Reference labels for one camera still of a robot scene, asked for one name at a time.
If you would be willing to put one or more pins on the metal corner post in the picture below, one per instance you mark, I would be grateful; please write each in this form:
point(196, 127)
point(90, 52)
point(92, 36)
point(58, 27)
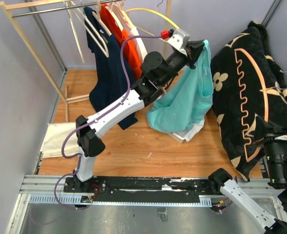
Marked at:
point(44, 32)

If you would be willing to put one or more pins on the navy blue t shirt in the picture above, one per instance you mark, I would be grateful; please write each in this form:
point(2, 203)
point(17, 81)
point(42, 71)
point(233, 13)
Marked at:
point(111, 83)

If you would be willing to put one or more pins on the teal t shirt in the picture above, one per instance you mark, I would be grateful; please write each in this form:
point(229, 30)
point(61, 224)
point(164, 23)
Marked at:
point(188, 101)

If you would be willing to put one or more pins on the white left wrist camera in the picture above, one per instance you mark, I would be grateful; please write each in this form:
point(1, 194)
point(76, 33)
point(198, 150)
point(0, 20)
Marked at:
point(177, 39)

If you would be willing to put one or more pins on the white plastic basket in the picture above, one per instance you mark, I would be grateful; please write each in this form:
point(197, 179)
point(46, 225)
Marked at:
point(179, 137)

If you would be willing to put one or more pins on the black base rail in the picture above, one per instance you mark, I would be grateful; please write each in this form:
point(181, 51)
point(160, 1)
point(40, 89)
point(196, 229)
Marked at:
point(145, 190)

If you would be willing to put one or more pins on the empty cream hanger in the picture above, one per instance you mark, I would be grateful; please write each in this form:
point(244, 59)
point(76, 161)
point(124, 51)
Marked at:
point(74, 30)

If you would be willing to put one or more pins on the sheer white t shirt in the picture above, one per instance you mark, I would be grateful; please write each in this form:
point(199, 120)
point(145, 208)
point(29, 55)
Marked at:
point(187, 135)

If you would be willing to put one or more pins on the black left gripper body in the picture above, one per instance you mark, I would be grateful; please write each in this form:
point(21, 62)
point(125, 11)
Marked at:
point(191, 59)

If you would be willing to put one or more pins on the orange hanger with metal hook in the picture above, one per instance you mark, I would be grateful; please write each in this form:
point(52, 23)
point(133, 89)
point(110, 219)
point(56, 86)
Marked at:
point(260, 97)

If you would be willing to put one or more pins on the folded cream cloth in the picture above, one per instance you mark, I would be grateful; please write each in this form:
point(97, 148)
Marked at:
point(54, 138)

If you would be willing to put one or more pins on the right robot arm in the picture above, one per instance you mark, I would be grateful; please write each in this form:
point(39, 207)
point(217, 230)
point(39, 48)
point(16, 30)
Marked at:
point(268, 170)

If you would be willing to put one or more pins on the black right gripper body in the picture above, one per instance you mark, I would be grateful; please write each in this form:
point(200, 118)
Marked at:
point(270, 133)

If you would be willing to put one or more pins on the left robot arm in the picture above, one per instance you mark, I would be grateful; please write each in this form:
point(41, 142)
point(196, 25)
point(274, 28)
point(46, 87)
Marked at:
point(157, 71)

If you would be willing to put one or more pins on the yellow hanger with metal hook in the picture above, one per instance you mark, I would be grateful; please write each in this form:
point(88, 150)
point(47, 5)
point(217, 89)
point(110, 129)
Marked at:
point(151, 16)

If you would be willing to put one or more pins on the black floral blanket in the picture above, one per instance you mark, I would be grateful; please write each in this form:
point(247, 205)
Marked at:
point(226, 105)

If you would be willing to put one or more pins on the wooden clothes rack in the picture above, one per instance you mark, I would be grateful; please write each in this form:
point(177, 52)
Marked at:
point(7, 8)

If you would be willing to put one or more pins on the white pink t shirt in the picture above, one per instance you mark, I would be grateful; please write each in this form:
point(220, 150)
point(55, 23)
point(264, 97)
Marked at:
point(130, 28)

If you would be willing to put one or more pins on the cream hanger on navy shirt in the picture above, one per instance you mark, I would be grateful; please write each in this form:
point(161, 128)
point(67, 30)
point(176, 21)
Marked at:
point(90, 28)

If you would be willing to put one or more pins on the orange t shirt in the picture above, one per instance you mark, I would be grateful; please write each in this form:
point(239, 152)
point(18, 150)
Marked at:
point(115, 27)

